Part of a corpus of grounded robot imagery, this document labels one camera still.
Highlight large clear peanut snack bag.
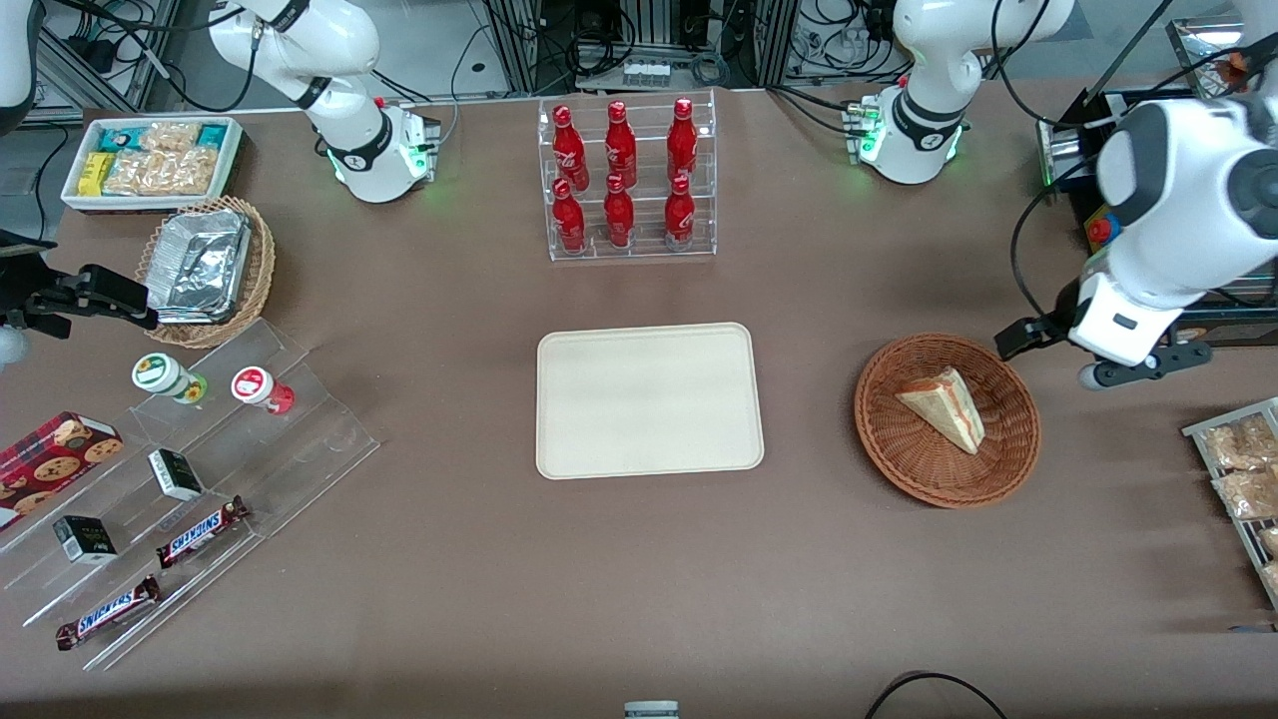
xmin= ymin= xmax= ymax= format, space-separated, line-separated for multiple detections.
xmin=103 ymin=148 xmax=219 ymax=198

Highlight red cola bottle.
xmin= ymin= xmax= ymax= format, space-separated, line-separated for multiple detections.
xmin=605 ymin=100 xmax=638 ymax=189
xmin=603 ymin=174 xmax=636 ymax=250
xmin=552 ymin=105 xmax=590 ymax=192
xmin=664 ymin=175 xmax=697 ymax=252
xmin=552 ymin=178 xmax=587 ymax=255
xmin=667 ymin=97 xmax=699 ymax=184

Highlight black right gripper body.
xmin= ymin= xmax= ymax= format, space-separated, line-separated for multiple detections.
xmin=0 ymin=230 xmax=59 ymax=301

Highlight brown wicker basket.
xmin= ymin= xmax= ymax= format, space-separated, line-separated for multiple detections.
xmin=854 ymin=333 xmax=1042 ymax=510

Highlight silver foil packets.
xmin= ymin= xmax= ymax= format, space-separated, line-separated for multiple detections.
xmin=147 ymin=208 xmax=253 ymax=326

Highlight light wicker basket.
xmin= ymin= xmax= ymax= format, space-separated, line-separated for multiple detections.
xmin=135 ymin=196 xmax=277 ymax=350

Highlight red lid yogurt cup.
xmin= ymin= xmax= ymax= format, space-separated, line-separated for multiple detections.
xmin=231 ymin=366 xmax=296 ymax=416

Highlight clear acrylic bottle rack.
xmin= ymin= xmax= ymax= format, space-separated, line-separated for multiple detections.
xmin=537 ymin=88 xmax=718 ymax=263

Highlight clear acrylic stepped shelf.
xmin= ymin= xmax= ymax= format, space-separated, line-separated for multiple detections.
xmin=0 ymin=318 xmax=381 ymax=672

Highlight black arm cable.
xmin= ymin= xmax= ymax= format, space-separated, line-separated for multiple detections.
xmin=1009 ymin=160 xmax=1099 ymax=323

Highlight green lid yogurt cup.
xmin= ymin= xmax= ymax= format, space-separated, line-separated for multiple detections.
xmin=132 ymin=353 xmax=210 ymax=405

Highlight snickers chocolate bar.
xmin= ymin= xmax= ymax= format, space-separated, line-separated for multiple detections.
xmin=155 ymin=496 xmax=251 ymax=570
xmin=55 ymin=574 xmax=163 ymax=652

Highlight small black box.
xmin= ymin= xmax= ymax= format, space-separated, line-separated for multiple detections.
xmin=52 ymin=515 xmax=119 ymax=566
xmin=148 ymin=448 xmax=206 ymax=502

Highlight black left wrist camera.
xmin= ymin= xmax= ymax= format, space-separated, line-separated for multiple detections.
xmin=994 ymin=314 xmax=1072 ymax=361

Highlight white plastic snack bin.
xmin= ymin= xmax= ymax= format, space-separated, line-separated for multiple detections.
xmin=60 ymin=116 xmax=247 ymax=216

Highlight small clear peanut snack bag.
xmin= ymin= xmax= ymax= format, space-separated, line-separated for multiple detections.
xmin=140 ymin=121 xmax=203 ymax=153

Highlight triangular wrapped sandwich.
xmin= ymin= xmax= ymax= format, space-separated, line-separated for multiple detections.
xmin=895 ymin=366 xmax=986 ymax=456

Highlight red plaid cookie box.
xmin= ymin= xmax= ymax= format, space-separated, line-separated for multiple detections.
xmin=0 ymin=410 xmax=125 ymax=533

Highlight beige plastic tray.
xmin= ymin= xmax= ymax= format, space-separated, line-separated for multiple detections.
xmin=536 ymin=322 xmax=766 ymax=481

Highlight metal wire tray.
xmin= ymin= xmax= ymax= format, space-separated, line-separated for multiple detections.
xmin=1182 ymin=396 xmax=1278 ymax=612

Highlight black cable loop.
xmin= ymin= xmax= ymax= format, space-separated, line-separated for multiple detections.
xmin=864 ymin=671 xmax=1009 ymax=719

